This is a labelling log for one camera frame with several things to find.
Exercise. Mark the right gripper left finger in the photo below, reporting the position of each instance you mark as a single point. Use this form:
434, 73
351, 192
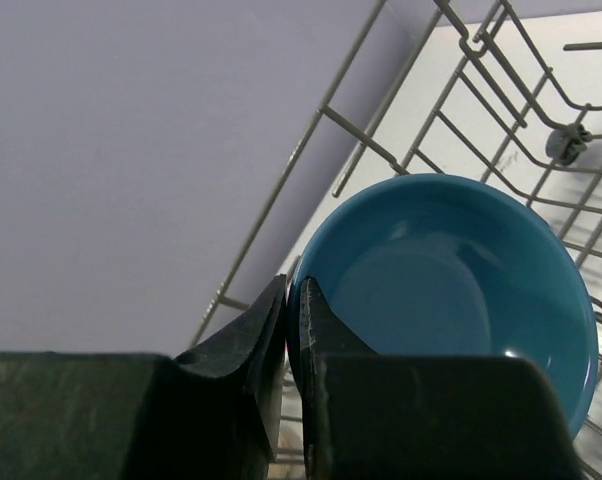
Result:
211, 412

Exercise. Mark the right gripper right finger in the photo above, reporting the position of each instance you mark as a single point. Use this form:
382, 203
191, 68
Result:
371, 416

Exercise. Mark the grey wire dish rack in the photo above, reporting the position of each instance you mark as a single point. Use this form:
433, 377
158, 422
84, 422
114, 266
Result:
512, 102

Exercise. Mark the plain blue bowl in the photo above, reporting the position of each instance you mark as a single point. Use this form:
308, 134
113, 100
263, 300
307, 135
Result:
436, 264

